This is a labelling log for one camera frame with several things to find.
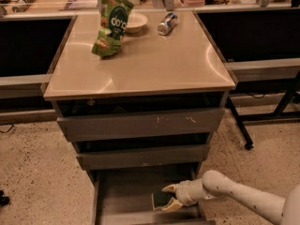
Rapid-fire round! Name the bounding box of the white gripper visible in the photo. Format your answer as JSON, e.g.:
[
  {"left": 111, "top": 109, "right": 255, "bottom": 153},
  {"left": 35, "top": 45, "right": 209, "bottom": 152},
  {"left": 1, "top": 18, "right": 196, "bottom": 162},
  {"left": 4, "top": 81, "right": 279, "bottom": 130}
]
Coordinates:
[{"left": 161, "top": 180, "right": 196, "bottom": 212}]

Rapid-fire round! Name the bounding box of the green and yellow sponge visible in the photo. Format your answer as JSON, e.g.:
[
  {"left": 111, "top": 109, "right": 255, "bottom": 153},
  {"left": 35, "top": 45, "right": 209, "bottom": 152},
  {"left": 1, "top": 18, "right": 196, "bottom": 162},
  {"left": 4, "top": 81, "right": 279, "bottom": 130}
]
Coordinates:
[{"left": 151, "top": 190, "right": 173, "bottom": 211}]

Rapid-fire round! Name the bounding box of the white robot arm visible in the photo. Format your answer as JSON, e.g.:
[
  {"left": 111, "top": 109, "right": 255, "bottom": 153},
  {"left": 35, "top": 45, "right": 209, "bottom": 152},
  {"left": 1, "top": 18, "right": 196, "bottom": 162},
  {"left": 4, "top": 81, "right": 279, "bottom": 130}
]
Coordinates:
[{"left": 151, "top": 170, "right": 300, "bottom": 225}]

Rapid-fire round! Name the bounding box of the middle grey drawer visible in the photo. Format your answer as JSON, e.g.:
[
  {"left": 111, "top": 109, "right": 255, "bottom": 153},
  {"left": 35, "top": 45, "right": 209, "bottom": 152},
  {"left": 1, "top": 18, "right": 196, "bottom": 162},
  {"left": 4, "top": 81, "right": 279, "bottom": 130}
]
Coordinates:
[{"left": 77, "top": 143, "right": 210, "bottom": 170}]

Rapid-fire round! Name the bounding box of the open bottom grey drawer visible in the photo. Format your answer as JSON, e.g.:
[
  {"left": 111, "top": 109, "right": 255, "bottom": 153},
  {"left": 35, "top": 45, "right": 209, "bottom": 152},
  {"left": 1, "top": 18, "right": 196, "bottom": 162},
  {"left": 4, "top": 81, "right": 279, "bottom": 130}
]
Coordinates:
[{"left": 91, "top": 164, "right": 216, "bottom": 225}]

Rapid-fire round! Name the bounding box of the top grey drawer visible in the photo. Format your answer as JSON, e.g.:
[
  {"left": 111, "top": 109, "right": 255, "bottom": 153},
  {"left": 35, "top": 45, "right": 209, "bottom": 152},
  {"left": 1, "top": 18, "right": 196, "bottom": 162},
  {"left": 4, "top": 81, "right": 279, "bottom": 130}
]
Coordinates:
[{"left": 57, "top": 108, "right": 224, "bottom": 143}]

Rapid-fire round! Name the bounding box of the grey drawer cabinet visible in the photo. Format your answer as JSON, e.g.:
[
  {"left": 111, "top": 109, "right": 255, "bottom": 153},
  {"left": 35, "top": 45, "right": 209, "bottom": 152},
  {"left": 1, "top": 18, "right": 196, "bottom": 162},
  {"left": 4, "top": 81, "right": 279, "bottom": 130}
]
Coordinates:
[{"left": 43, "top": 10, "right": 237, "bottom": 225}]

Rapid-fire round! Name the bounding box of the black object on floor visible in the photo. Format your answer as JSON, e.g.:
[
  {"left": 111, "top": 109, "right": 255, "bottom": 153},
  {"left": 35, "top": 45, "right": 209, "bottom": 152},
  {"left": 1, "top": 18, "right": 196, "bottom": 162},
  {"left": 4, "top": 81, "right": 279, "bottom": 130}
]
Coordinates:
[{"left": 0, "top": 190, "right": 10, "bottom": 206}]

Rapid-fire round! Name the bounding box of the silver soda can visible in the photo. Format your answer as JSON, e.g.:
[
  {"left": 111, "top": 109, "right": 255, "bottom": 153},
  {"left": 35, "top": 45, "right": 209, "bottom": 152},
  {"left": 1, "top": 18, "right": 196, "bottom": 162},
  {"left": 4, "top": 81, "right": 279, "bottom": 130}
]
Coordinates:
[{"left": 157, "top": 12, "right": 177, "bottom": 36}]

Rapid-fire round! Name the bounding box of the white bowl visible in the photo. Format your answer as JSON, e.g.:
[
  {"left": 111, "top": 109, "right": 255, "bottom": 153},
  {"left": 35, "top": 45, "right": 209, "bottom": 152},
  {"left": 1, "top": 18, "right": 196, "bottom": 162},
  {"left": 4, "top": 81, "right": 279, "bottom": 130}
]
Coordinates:
[{"left": 126, "top": 13, "right": 148, "bottom": 34}]

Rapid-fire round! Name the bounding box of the green snack bag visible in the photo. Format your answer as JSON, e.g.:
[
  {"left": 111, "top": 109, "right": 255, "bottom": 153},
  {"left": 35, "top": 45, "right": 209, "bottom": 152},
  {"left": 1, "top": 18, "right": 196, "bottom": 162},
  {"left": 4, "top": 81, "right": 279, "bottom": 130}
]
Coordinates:
[{"left": 92, "top": 0, "right": 134, "bottom": 58}]

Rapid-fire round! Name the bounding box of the black metal table frame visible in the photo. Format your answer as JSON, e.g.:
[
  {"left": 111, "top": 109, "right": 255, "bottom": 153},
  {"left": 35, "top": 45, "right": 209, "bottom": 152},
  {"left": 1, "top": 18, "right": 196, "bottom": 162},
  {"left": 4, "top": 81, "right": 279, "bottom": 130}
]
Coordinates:
[{"left": 226, "top": 75, "right": 300, "bottom": 150}]

